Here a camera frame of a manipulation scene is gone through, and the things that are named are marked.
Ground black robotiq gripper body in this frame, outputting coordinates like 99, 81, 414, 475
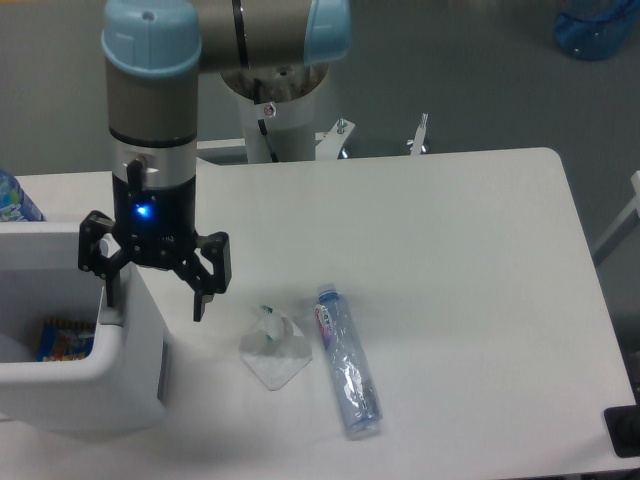
112, 159, 196, 270

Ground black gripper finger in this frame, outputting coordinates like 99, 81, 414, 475
169, 231, 232, 322
77, 210, 132, 307

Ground white push-lid trash can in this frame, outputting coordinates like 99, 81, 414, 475
1, 222, 171, 431

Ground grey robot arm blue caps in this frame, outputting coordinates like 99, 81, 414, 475
78, 1, 352, 320

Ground blue labelled bottle left edge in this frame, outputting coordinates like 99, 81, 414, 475
0, 169, 46, 222

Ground crumpled clear plastic wrapper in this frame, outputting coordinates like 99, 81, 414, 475
239, 304, 313, 391

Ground colourful snack packet in bin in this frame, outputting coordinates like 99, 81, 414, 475
36, 317, 96, 362

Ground crushed clear plastic bottle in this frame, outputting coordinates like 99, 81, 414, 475
313, 283, 383, 439

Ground black clamp at table edge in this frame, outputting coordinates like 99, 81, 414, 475
604, 405, 639, 458

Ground large blue water jug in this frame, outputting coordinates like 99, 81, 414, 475
552, 1, 639, 61

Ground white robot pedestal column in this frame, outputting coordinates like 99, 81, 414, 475
220, 63, 329, 163

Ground black cable on pedestal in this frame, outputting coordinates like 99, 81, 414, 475
252, 77, 280, 163

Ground white metal base frame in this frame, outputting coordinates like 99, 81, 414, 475
196, 112, 431, 164

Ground white frame at right edge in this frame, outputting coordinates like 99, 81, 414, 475
591, 171, 639, 268

